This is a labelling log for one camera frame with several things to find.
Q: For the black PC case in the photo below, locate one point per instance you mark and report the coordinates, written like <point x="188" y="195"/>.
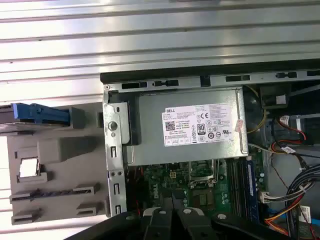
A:
<point x="115" y="140"/>

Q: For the silver CPU chip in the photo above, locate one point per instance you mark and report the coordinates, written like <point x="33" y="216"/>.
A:
<point x="28" y="168"/>

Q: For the green motherboard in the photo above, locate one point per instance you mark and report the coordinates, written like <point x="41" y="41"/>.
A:
<point x="150" y="180"/>

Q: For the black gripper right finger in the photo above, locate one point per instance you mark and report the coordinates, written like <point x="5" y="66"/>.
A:
<point x="192" y="225"/>

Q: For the blue RAM stick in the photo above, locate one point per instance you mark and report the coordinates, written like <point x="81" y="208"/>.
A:
<point x="252" y="190"/>

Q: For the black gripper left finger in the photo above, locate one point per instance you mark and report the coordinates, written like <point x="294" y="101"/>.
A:
<point x="160" y="225"/>

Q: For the metal socket cover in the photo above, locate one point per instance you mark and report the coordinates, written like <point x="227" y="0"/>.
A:
<point x="200" y="183"/>

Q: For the black RAM slot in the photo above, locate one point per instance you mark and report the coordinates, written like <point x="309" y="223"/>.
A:
<point x="231" y="185"/>
<point x="240" y="185"/>

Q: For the grey parts rack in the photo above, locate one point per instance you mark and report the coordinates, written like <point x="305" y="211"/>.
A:
<point x="62" y="172"/>

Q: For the metal drive cage blue latch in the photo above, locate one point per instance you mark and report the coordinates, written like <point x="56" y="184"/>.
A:
<point x="275" y="95"/>

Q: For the grey power supply unit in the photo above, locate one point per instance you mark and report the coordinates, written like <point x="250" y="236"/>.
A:
<point x="150" y="130"/>

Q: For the hard disk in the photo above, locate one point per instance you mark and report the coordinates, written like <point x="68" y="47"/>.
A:
<point x="40" y="113"/>

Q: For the CPU socket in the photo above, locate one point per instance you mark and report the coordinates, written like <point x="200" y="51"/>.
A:
<point x="202" y="198"/>

